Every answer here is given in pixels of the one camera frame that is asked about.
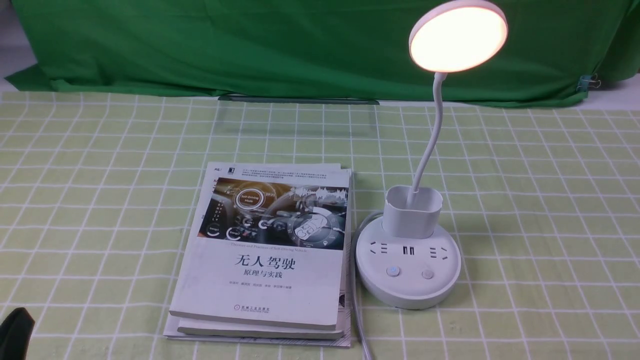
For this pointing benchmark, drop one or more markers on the white desk lamp with base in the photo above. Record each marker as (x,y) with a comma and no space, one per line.
(404,258)

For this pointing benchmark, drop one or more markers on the white self-driving book top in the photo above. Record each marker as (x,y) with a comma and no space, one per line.
(265,265)

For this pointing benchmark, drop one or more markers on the green backdrop cloth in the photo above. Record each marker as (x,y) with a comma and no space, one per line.
(318,49)

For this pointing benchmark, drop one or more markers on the white middle book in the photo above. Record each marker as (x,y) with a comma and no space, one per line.
(260,332)

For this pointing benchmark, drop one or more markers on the thin bottom booklet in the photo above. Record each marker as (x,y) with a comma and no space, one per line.
(215,331)

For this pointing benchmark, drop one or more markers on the checkered green tablecloth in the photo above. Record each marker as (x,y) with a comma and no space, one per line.
(98,194)

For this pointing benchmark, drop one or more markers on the metal binder clip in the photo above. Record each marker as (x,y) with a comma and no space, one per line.
(587,82)

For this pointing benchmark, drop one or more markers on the black object bottom left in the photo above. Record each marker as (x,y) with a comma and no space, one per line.
(15,334)

